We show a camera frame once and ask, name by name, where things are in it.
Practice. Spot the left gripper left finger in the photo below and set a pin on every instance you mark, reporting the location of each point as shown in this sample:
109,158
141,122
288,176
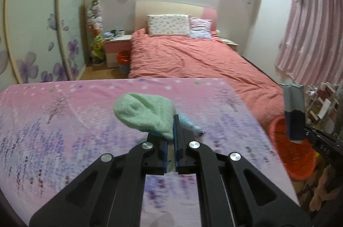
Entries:
109,192

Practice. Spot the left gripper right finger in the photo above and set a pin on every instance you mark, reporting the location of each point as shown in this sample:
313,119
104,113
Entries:
231,191

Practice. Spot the light blue cream tube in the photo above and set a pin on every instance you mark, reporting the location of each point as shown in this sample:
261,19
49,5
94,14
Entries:
186,123

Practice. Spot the green sock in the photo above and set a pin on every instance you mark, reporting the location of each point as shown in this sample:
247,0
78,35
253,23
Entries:
147,113

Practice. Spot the small orange trash bin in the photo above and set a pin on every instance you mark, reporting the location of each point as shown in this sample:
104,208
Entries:
123,60

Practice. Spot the orange plastic basket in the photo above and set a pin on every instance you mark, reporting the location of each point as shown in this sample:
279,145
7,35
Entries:
299,160

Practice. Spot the pink floral tablecloth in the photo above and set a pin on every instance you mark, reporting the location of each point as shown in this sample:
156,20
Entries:
51,132

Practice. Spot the pink striped curtain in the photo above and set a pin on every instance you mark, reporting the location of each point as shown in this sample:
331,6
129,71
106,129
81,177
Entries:
311,50

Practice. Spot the right bedside table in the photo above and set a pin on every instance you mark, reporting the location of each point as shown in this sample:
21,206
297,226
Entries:
230,44

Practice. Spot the salmon pink duvet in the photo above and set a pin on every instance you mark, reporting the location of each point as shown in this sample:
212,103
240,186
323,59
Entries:
185,57

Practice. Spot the pink bedside table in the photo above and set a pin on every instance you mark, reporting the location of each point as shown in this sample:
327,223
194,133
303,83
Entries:
114,46

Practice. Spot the white mug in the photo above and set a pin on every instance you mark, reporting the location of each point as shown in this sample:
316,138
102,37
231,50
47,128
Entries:
120,33

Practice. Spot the pink striped pillow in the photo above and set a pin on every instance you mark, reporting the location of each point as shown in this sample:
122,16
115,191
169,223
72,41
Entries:
200,28

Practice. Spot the floral white pillow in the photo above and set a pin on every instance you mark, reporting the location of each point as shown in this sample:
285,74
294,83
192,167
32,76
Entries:
169,25

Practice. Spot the hanging plush toy stack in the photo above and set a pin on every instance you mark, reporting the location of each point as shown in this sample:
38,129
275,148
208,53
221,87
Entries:
95,27

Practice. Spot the cream pink headboard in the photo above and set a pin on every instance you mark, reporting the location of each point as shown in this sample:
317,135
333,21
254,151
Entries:
145,8

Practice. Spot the floral wardrobe sliding door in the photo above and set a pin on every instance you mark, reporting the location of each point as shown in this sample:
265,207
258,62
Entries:
42,41

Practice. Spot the white wire rack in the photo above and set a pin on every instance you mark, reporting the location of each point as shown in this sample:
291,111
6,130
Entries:
321,104

